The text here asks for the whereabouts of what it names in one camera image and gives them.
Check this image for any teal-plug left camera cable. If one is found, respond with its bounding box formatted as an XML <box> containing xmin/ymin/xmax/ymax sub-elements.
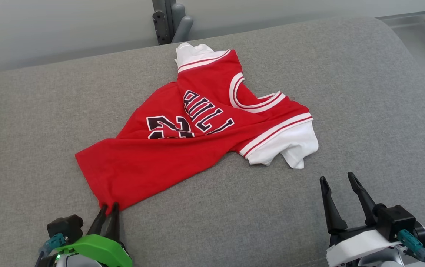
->
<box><xmin>34</xmin><ymin>233</ymin><xmax>68</xmax><ymax>267</ymax></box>

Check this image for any teal-plug camera cable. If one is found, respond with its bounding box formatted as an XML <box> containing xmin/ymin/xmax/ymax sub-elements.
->
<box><xmin>398</xmin><ymin>229</ymin><xmax>425</xmax><ymax>267</ymax></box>
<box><xmin>34</xmin><ymin>233</ymin><xmax>68</xmax><ymax>267</ymax></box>

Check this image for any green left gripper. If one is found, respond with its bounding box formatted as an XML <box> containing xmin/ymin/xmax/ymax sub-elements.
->
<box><xmin>54</xmin><ymin>202</ymin><xmax>133</xmax><ymax>267</ymax></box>

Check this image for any red Bulls jersey shirt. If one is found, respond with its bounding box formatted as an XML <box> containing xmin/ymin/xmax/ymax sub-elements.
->
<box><xmin>75</xmin><ymin>42</ymin><xmax>319</xmax><ymax>212</ymax></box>

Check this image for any teal-plug right camera cable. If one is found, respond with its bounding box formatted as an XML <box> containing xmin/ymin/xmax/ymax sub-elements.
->
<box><xmin>398</xmin><ymin>229</ymin><xmax>425</xmax><ymax>267</ymax></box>

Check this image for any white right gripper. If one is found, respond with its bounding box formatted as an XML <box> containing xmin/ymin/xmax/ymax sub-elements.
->
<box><xmin>319</xmin><ymin>171</ymin><xmax>402</xmax><ymax>267</ymax></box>

